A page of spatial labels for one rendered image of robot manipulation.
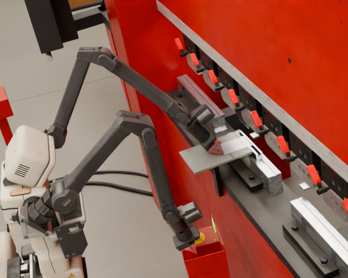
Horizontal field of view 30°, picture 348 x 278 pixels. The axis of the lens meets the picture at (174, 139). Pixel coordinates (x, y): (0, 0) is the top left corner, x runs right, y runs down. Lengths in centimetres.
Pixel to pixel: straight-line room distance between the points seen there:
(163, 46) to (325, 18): 176
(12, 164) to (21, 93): 364
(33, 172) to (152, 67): 127
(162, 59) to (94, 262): 127
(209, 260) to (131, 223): 156
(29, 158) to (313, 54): 106
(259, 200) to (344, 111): 93
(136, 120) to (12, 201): 56
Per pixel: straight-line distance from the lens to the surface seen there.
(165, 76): 349
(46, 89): 593
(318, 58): 186
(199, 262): 257
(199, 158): 273
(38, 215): 230
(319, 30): 181
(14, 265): 280
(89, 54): 251
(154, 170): 228
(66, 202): 227
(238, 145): 277
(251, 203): 265
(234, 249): 306
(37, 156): 236
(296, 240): 242
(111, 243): 397
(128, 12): 330
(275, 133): 233
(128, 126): 214
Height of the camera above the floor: 255
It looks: 33 degrees down
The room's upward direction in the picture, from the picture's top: 12 degrees counter-clockwise
